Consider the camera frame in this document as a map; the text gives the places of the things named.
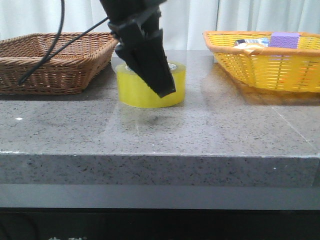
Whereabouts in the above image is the brown wicker basket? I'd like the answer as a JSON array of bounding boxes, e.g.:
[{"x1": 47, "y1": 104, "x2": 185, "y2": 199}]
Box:
[{"x1": 0, "y1": 32, "x2": 118, "y2": 95}]

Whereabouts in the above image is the yellow clear tape roll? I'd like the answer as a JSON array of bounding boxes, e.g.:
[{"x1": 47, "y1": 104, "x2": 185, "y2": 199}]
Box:
[{"x1": 115, "y1": 61, "x2": 186, "y2": 108}]

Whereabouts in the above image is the yellow woven basket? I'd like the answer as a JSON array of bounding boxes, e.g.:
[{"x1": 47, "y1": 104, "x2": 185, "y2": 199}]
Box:
[{"x1": 203, "y1": 31, "x2": 320, "y2": 93}]

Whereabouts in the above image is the purple sponge block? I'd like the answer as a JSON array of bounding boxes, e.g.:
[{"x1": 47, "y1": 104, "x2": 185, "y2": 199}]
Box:
[{"x1": 268, "y1": 32, "x2": 300, "y2": 49}]

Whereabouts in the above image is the black cable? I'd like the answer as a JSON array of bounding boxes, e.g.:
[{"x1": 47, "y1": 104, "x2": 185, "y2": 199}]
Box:
[{"x1": 18, "y1": 0, "x2": 118, "y2": 86}]

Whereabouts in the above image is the white curtain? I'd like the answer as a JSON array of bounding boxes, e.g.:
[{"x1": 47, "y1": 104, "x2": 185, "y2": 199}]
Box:
[{"x1": 0, "y1": 0, "x2": 320, "y2": 50}]

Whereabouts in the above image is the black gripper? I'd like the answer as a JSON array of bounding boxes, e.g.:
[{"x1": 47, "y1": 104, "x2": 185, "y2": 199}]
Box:
[{"x1": 100, "y1": 0, "x2": 176, "y2": 98}]

